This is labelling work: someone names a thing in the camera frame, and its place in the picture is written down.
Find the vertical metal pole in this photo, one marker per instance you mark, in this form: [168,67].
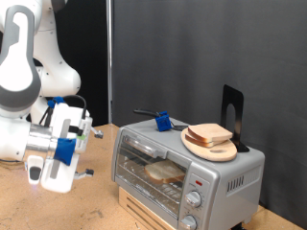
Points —
[109,64]

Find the metal spatula with blue block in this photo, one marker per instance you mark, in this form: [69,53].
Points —
[163,122]

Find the black metal bookend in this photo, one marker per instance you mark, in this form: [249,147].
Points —
[238,99]

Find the silver oven knob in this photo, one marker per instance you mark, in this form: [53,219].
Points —
[193,198]
[188,223]

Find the round wooden cutting board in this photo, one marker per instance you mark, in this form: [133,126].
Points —
[217,153]

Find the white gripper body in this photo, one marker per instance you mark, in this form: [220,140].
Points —
[62,179]

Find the brown-crust bread slice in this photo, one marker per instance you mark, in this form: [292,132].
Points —
[209,131]
[198,143]

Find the red oven indicator light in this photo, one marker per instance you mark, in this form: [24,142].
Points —
[199,183]

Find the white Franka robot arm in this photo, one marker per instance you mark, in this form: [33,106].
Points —
[16,73]

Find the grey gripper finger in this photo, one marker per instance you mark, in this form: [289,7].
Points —
[85,173]
[98,133]

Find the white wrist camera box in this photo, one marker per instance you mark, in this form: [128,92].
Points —
[35,169]

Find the blue printed camera mount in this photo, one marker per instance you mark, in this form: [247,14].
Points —
[65,151]

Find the silver toaster oven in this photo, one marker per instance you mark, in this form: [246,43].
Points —
[224,204]

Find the thick white bread slice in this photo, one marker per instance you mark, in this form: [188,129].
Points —
[164,171]

